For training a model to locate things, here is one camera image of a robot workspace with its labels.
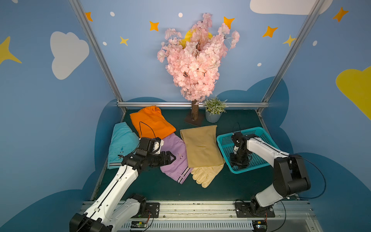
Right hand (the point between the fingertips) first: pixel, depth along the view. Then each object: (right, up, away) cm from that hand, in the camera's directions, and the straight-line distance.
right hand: (235, 164), depth 87 cm
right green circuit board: (+7, -27, -14) cm, 32 cm away
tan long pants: (-20, +10, +9) cm, 24 cm away
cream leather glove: (-19, -6, -1) cm, 20 cm away
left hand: (-39, +7, -10) cm, 41 cm away
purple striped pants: (-35, -3, -1) cm, 35 cm away
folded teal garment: (-72, +13, +7) cm, 74 cm away
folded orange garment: (-59, +26, +24) cm, 68 cm away
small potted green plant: (-10, +37, +14) cm, 41 cm away
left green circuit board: (-55, -26, -16) cm, 62 cm away
